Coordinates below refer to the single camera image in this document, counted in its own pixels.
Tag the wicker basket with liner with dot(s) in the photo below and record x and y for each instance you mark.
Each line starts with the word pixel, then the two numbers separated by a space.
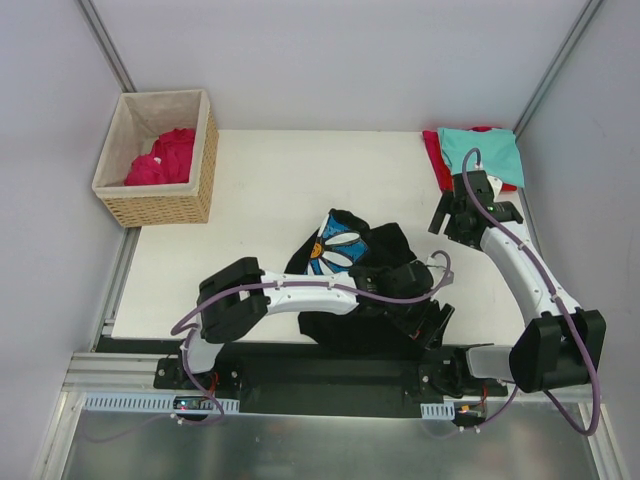
pixel 138 120

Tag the pink t-shirt in basket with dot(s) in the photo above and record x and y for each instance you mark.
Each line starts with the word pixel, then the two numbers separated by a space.
pixel 168 162

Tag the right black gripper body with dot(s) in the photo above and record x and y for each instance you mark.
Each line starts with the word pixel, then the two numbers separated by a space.
pixel 447 214

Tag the aluminium frame post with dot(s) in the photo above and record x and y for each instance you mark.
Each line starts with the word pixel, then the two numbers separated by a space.
pixel 106 45
pixel 567 47

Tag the right aluminium frame post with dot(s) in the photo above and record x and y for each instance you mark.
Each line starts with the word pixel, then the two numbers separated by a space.
pixel 567 47

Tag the teal t-shirt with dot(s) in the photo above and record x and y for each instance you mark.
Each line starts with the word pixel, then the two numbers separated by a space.
pixel 500 156

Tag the left aluminium frame post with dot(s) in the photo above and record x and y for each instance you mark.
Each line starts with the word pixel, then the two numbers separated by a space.
pixel 106 45

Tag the white cable duct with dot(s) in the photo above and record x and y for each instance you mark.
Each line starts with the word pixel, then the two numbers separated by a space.
pixel 444 411
pixel 150 403

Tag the left white cable duct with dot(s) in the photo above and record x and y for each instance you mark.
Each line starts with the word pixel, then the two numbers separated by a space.
pixel 150 403

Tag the red t-shirt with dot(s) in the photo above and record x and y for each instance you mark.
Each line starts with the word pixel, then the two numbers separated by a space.
pixel 440 168

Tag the right white cable duct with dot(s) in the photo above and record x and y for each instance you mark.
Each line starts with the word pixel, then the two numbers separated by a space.
pixel 444 411

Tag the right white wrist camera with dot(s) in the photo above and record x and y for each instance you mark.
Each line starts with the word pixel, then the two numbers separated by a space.
pixel 495 183

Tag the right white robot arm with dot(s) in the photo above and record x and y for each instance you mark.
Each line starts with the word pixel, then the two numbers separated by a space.
pixel 561 342

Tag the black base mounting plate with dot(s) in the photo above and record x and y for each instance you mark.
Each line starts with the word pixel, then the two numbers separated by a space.
pixel 306 379

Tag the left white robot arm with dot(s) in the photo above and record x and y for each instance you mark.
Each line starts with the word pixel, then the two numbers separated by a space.
pixel 233 301

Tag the black daisy print t-shirt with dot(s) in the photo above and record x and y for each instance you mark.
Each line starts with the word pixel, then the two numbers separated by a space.
pixel 388 277

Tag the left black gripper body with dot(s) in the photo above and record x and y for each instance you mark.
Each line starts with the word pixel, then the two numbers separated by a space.
pixel 432 320

